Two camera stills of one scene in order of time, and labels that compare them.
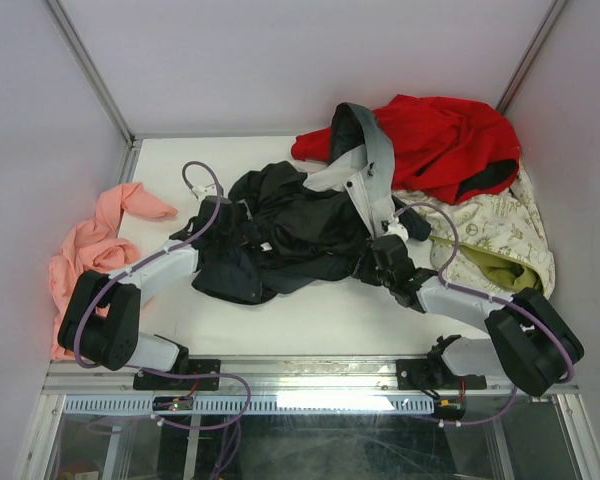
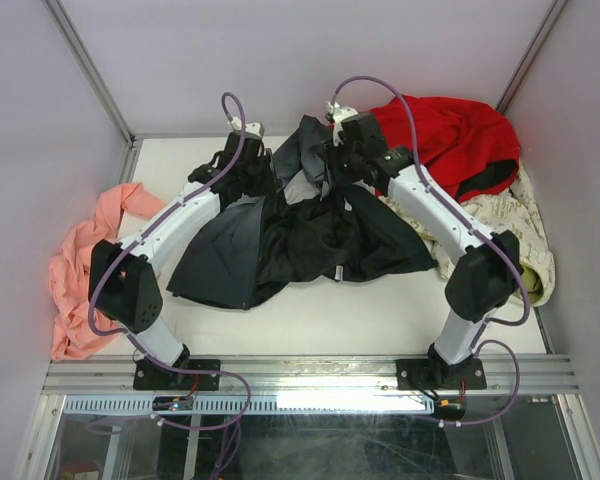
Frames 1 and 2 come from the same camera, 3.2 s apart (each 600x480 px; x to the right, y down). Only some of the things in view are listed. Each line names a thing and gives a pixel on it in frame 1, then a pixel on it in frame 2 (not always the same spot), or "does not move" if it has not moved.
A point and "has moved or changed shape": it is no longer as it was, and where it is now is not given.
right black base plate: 434,374 does not move
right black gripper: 361,267 -> 332,173
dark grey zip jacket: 293,231 has moved or changed shape
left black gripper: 232,221 -> 270,182
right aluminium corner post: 530,54 does not move
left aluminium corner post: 92,67 does not move
